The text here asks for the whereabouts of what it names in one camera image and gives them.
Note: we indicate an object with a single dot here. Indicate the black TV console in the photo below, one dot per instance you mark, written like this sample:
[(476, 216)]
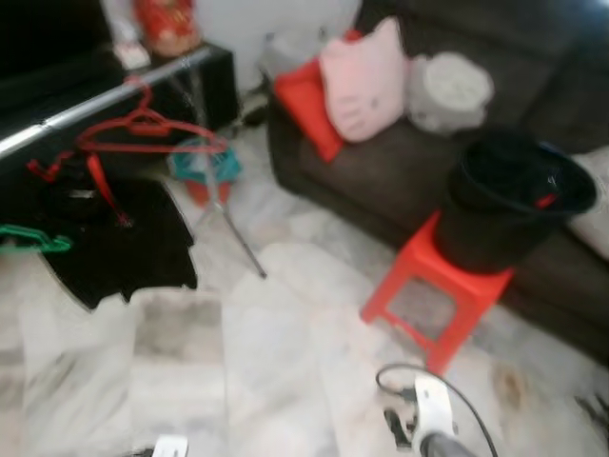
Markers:
[(219, 86)]

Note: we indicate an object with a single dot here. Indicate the red cushion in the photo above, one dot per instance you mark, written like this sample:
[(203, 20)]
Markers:
[(309, 105)]

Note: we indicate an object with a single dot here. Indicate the red bucket with teal bag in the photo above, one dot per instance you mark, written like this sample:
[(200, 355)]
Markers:
[(214, 167)]

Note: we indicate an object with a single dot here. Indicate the green plastic hanger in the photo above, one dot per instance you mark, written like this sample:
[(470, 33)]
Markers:
[(48, 245)]

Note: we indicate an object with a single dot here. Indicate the black shirt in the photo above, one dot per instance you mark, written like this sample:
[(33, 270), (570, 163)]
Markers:
[(114, 257)]

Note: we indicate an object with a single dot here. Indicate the red plastic hanger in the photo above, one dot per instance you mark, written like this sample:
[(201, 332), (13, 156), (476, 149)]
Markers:
[(108, 190), (147, 121)]

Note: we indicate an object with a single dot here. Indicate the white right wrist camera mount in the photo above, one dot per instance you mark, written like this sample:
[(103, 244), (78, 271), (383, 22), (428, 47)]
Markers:
[(433, 409)]

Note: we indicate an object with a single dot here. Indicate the red doll figurine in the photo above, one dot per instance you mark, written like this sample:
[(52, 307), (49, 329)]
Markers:
[(166, 24)]

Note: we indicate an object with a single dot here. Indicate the dark grey fabric sofa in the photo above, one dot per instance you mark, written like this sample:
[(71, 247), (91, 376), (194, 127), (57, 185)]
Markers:
[(381, 190)]

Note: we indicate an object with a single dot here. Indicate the white lace side table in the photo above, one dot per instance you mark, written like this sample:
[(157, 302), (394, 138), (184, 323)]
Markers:
[(281, 52)]

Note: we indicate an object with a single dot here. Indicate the red plastic stool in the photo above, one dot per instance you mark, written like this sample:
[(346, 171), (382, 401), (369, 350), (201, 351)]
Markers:
[(419, 267)]

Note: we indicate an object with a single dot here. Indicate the black laundry basket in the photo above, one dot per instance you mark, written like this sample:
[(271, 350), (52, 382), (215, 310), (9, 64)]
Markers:
[(495, 228)]

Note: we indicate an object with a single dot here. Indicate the white tissue pack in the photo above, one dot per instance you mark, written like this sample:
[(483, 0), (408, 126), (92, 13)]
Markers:
[(133, 55)]

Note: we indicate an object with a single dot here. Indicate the pink cat face cushion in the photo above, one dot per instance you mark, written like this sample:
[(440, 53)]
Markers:
[(366, 86)]

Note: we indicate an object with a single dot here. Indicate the grey round Totoro cushion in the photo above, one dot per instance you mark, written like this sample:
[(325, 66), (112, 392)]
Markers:
[(447, 90)]

